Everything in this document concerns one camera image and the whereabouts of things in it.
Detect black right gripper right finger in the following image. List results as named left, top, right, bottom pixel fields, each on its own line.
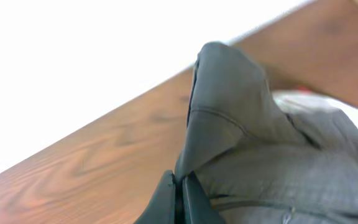
left=182, top=172, right=225, bottom=224

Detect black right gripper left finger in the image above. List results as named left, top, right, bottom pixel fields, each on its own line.
left=134, top=170, right=176, bottom=224

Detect grey shorts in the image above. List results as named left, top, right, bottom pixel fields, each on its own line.
left=175, top=42, right=358, bottom=223

